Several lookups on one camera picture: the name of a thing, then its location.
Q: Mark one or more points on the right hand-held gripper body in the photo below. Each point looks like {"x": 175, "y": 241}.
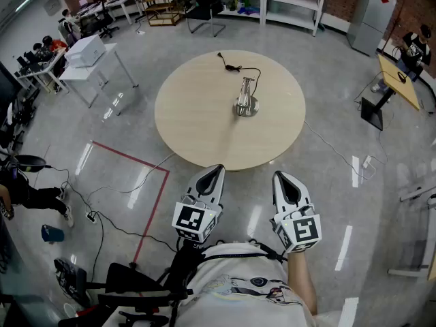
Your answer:
{"x": 303, "y": 232}

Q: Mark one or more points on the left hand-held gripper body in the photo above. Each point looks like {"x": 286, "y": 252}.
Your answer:
{"x": 195, "y": 218}

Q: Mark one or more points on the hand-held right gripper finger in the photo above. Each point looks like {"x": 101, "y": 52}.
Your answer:
{"x": 277, "y": 196}
{"x": 303, "y": 191}

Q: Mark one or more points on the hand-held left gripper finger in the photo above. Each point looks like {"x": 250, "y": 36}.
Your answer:
{"x": 220, "y": 186}
{"x": 195, "y": 184}

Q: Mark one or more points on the silver metal desk lamp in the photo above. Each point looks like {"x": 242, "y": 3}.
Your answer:
{"x": 246, "y": 109}

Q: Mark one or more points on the person's left forearm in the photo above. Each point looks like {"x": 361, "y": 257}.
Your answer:
{"x": 190, "y": 257}

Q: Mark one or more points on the person's right forearm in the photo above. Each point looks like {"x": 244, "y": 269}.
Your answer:
{"x": 301, "y": 278}

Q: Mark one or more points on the white cluttered desk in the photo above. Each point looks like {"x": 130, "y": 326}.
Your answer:
{"x": 44, "y": 68}

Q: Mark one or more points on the long white desk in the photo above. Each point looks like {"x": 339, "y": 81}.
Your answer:
{"x": 119, "y": 0}

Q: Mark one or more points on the red floor tape line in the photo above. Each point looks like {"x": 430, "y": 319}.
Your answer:
{"x": 155, "y": 201}

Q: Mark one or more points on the black chest-mounted device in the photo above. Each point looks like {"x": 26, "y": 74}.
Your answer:
{"x": 136, "y": 284}

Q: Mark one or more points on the person's white printed shirt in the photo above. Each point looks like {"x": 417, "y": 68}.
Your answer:
{"x": 238, "y": 305}

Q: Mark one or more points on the white power strip black plugs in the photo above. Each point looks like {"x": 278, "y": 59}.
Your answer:
{"x": 91, "y": 216}

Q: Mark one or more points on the light wooden table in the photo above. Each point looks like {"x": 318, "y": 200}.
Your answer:
{"x": 432, "y": 267}

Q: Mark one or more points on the black office chair base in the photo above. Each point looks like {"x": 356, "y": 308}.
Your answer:
{"x": 73, "y": 281}

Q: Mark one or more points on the white metal-legged table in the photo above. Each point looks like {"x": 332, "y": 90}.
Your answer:
{"x": 109, "y": 54}

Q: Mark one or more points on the black round pan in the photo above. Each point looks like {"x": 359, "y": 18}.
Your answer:
{"x": 29, "y": 163}

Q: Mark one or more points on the white printer box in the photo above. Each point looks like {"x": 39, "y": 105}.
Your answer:
{"x": 85, "y": 51}

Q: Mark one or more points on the wooden cart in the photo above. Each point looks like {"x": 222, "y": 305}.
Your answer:
{"x": 163, "y": 10}

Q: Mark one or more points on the grey refrigerator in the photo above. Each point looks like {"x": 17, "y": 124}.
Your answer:
{"x": 371, "y": 19}

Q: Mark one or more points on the black swivel office chair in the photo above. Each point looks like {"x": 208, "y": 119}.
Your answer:
{"x": 102, "y": 20}

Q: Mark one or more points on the black monitor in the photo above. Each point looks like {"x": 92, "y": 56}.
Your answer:
{"x": 7, "y": 90}

